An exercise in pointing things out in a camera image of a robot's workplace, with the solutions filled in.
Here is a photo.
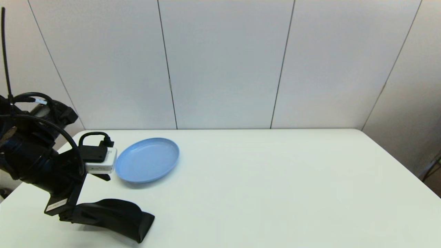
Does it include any black soft glasses case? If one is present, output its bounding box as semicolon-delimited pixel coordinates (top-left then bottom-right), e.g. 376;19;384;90
59;199;155;244

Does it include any light blue round plate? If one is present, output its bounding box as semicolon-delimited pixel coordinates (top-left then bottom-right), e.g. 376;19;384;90
115;138;180;184

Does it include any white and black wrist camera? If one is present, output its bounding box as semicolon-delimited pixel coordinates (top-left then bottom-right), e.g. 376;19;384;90
79;145;118;175

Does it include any long thin black arm cable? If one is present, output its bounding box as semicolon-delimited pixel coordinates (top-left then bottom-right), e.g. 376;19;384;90
0;7;85;177

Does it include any short black camera cable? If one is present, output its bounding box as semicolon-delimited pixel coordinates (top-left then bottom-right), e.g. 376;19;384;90
79;131;114;148

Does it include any black cable beside table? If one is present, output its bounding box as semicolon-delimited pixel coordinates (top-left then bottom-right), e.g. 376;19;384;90
420;153;441;198

